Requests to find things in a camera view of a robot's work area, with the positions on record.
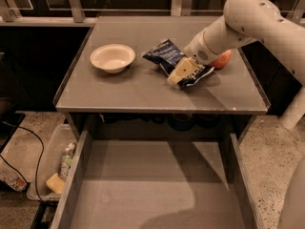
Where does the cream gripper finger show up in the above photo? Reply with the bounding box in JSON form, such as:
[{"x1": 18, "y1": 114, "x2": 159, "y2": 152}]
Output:
[{"x1": 167, "y1": 57, "x2": 197, "y2": 85}]

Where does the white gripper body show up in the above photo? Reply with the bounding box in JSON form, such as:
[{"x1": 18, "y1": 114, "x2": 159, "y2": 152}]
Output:
[{"x1": 183, "y1": 31, "x2": 217, "y2": 65}]

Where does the blue chip bag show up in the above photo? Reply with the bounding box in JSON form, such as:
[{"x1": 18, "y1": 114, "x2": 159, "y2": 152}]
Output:
[{"x1": 142, "y1": 39, "x2": 214, "y2": 89}]

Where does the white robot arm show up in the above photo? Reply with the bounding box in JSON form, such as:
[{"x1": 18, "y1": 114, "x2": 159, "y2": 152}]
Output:
[{"x1": 183, "y1": 0, "x2": 305, "y2": 229}]

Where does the grey cabinet with top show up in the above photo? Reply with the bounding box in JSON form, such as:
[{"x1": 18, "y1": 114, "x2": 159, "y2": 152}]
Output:
[{"x1": 52, "y1": 15, "x2": 271, "y2": 141}]

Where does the open grey top drawer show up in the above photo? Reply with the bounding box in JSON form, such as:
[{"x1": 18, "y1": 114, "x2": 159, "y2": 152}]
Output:
[{"x1": 51, "y1": 131, "x2": 263, "y2": 229}]

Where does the red apple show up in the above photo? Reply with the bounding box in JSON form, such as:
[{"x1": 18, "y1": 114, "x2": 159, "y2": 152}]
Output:
[{"x1": 211, "y1": 50, "x2": 232, "y2": 69}]

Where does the white paper bowl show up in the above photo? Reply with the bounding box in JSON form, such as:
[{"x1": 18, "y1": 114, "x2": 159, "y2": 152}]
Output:
[{"x1": 90, "y1": 44, "x2": 135, "y2": 73}]

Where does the plastic bottle in bin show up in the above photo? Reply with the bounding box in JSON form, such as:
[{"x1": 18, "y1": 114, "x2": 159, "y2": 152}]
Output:
[{"x1": 60, "y1": 142, "x2": 77, "y2": 180}]

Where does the yellow sponge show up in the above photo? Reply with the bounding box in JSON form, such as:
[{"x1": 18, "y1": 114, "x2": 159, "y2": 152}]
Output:
[{"x1": 46, "y1": 173, "x2": 65, "y2": 194}]

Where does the clear plastic bin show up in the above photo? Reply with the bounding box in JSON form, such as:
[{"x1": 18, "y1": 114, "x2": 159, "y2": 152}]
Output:
[{"x1": 27, "y1": 124, "x2": 77, "y2": 201}]

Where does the plastic bottle on floor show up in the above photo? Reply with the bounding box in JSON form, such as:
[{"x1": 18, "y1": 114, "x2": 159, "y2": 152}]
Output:
[{"x1": 0, "y1": 168, "x2": 27, "y2": 192}]

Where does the black cable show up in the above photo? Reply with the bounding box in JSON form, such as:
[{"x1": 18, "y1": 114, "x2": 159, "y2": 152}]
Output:
[{"x1": 0, "y1": 121, "x2": 58, "y2": 205}]

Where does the metal railing frame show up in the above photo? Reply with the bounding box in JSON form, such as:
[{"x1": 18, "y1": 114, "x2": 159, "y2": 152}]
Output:
[{"x1": 0, "y1": 0, "x2": 305, "y2": 28}]

